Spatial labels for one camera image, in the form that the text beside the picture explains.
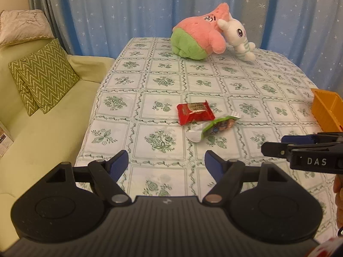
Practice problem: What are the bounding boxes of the white bunny plush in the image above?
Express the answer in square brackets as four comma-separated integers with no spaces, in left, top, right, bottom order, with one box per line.
[218,16,256,61]

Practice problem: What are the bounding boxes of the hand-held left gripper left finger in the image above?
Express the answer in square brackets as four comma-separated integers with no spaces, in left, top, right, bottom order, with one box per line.
[45,150,132,207]

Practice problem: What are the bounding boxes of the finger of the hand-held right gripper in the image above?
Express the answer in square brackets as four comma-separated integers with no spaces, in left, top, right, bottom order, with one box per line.
[281,132,343,145]
[261,141,343,158]

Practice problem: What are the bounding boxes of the orange plastic basket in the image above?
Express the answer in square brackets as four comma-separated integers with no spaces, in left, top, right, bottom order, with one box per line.
[311,88,343,133]

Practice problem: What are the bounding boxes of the dark red picture snack packet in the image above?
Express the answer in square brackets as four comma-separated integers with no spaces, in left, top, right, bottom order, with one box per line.
[177,100,215,126]

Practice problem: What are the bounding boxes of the red white printed item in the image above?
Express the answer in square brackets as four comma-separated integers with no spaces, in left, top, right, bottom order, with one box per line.
[307,236,343,257]

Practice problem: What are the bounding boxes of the green white nut bag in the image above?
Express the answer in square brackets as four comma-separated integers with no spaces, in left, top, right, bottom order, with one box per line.
[186,115,242,143]

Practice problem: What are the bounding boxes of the green zigzag pillow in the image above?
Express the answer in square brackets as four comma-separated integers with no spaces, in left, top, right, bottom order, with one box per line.
[9,57,41,117]
[20,38,80,114]

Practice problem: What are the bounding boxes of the person's right hand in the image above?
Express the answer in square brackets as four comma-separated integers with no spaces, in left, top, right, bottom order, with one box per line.
[334,175,343,236]

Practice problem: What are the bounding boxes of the blue star curtain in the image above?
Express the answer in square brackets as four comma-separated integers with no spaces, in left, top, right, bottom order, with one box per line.
[27,0,343,67]

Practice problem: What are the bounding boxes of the printed booklet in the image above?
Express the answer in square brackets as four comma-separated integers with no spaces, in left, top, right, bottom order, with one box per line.
[0,120,14,158]

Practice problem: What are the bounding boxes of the beige marbled pillow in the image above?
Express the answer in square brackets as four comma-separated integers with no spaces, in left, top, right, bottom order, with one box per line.
[0,9,55,49]

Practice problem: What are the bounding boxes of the pink green star plush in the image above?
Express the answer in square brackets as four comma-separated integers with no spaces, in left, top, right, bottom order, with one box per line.
[171,3,232,61]

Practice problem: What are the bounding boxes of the pale green sofa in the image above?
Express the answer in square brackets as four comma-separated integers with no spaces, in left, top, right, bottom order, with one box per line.
[0,39,116,201]

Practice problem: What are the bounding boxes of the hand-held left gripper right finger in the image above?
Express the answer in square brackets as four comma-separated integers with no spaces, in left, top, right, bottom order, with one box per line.
[203,150,292,207]

